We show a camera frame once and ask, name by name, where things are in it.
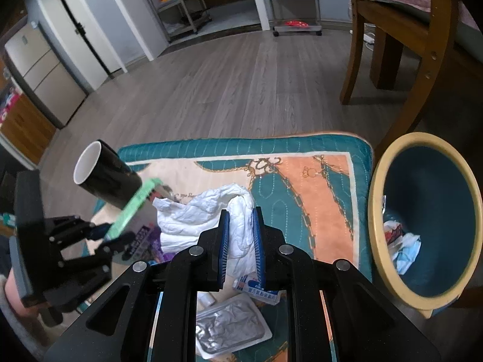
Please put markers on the purple packet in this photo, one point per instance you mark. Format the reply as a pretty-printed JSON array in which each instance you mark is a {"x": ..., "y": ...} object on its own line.
[{"x": 145, "y": 239}]

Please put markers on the white power strip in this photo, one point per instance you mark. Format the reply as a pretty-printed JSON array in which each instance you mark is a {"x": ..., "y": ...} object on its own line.
[{"x": 369, "y": 38}]

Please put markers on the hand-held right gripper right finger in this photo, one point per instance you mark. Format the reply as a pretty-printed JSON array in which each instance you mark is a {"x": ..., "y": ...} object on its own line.
[{"x": 259, "y": 249}]

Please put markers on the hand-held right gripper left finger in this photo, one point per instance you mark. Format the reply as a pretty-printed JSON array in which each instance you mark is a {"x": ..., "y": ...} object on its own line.
[{"x": 224, "y": 249}]

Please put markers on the white door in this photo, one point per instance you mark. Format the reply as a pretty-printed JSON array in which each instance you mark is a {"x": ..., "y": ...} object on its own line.
[{"x": 98, "y": 26}]

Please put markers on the blue bin with yellow rim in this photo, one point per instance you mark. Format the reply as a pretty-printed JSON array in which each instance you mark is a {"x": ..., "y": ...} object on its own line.
[{"x": 434, "y": 181}]

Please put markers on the teal patterned cushion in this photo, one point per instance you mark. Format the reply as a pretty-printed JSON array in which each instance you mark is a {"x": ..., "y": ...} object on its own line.
[{"x": 320, "y": 181}]

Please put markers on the wooden chair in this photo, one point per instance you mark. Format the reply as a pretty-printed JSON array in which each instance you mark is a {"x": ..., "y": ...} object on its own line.
[{"x": 434, "y": 45}]

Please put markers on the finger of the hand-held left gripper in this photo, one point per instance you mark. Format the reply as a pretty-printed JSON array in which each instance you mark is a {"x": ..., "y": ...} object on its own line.
[
  {"x": 117, "y": 243},
  {"x": 100, "y": 232}
]

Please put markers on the beige drawer cabinet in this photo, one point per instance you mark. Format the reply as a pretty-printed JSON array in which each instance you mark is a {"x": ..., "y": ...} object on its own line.
[{"x": 45, "y": 71}]

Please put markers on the red white wrapper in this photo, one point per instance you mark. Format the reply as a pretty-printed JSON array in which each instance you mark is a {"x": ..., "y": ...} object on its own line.
[{"x": 392, "y": 233}]

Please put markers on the black mug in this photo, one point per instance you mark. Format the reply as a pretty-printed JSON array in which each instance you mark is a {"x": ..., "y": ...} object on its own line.
[{"x": 109, "y": 173}]

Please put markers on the green white medicine box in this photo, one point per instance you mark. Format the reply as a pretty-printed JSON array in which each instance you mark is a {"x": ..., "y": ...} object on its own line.
[{"x": 132, "y": 207}]

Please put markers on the grey metal shelf rack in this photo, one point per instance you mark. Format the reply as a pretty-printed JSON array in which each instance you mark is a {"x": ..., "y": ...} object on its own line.
[{"x": 171, "y": 3}]

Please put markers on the white tissue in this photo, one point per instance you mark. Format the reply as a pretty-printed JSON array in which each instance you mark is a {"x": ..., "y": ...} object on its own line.
[{"x": 196, "y": 211}]

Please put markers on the white blue medicine sachet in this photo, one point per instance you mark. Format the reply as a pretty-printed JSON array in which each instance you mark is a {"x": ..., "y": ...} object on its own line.
[{"x": 249, "y": 288}]

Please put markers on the red item on rack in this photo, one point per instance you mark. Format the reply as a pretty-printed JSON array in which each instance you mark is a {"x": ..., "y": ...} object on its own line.
[{"x": 296, "y": 24}]

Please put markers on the silver foil blister pack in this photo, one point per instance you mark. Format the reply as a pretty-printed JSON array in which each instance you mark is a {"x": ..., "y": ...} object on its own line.
[{"x": 230, "y": 324}]

